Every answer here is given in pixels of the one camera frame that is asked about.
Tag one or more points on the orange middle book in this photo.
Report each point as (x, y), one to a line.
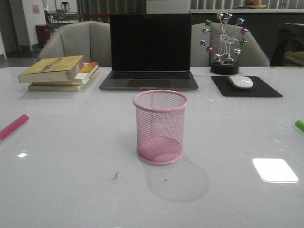
(86, 71)

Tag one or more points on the pink mesh pen holder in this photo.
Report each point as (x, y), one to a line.
(160, 125)

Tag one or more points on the pink marker pen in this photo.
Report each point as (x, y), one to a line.
(5, 132)

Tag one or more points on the fruit bowl on counter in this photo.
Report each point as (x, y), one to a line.
(252, 4)

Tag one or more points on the red trash bin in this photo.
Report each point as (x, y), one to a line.
(43, 34)

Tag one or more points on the yellow top book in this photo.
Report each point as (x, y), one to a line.
(53, 69)

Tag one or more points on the cream bottom book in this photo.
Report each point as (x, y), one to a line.
(63, 86)

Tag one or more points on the white computer mouse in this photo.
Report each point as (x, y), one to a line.
(240, 82)

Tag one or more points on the grey open laptop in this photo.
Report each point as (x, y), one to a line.
(150, 51)

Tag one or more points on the grey left armchair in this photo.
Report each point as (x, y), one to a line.
(90, 39)

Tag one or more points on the green marker pen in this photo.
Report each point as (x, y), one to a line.
(300, 125)

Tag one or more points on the ferris wheel desk toy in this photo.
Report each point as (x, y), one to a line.
(227, 35)

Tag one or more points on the black mouse pad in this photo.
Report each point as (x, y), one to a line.
(259, 89)

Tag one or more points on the dark side chair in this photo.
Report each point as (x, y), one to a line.
(290, 38)

